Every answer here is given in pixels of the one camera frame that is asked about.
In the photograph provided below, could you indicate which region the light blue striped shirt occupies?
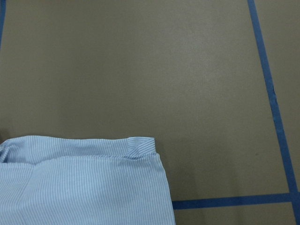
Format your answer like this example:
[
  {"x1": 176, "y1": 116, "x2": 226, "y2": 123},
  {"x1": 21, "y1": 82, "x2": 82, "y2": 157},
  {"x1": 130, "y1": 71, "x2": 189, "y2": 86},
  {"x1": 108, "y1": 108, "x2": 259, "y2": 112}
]
[{"x1": 0, "y1": 135, "x2": 175, "y2": 225}]

